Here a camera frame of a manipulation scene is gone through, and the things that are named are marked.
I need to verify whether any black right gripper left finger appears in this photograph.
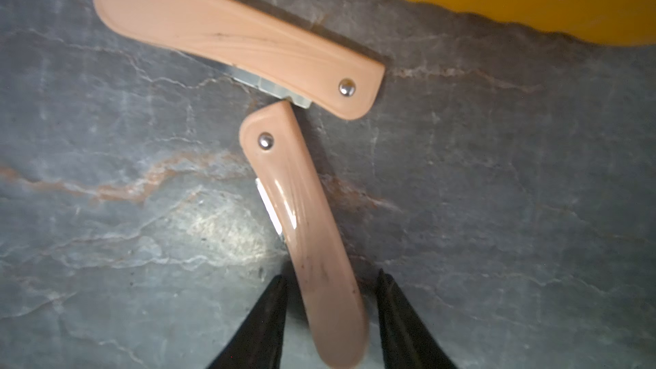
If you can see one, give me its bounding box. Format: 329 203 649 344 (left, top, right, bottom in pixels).
208 274 288 369

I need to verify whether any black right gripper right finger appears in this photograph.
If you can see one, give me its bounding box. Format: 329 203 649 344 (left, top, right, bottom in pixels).
375 270 456 369

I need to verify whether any peach knife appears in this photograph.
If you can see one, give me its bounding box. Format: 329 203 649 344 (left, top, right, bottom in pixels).
93 0 385 121
239 101 369 368

